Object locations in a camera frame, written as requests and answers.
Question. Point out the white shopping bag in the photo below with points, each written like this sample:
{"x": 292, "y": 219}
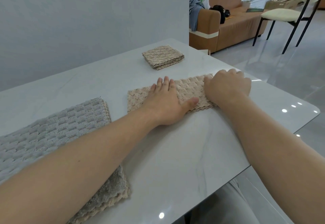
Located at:
{"x": 207, "y": 3}

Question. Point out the person's left forearm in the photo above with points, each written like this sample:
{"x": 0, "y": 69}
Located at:
{"x": 76, "y": 168}

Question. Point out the dark green book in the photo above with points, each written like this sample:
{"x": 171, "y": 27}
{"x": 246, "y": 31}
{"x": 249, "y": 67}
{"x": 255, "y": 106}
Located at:
{"x": 254, "y": 10}

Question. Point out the cardboard box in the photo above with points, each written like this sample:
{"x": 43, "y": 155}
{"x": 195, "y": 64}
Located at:
{"x": 273, "y": 5}

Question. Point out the person's right forearm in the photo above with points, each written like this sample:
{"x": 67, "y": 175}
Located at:
{"x": 274, "y": 160}

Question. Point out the blue grey clothing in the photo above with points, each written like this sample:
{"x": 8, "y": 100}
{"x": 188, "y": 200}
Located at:
{"x": 194, "y": 13}

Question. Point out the person's left hand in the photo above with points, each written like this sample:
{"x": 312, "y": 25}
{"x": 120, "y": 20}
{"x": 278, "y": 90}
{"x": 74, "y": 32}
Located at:
{"x": 165, "y": 104}

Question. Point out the person's right hand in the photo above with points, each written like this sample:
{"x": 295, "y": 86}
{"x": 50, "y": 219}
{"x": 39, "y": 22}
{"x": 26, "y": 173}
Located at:
{"x": 228, "y": 84}

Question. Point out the brown sofa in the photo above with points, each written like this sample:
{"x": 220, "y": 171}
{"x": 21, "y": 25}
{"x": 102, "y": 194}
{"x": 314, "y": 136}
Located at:
{"x": 238, "y": 28}

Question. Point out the beige waffle towel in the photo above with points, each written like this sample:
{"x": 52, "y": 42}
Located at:
{"x": 188, "y": 86}
{"x": 162, "y": 55}

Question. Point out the stack of cloths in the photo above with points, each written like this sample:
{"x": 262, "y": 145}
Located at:
{"x": 50, "y": 130}

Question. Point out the white box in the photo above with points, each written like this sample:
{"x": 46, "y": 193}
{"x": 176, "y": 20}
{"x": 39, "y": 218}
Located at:
{"x": 246, "y": 3}

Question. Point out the cream chair with black legs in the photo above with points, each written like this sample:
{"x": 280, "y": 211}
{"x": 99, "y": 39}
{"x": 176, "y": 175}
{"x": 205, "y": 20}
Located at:
{"x": 279, "y": 14}

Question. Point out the white marble table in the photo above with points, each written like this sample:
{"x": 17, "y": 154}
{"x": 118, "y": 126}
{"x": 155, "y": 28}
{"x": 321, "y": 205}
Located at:
{"x": 190, "y": 150}

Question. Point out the black bag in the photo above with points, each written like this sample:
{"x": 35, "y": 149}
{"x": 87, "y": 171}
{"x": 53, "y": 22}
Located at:
{"x": 218, "y": 9}

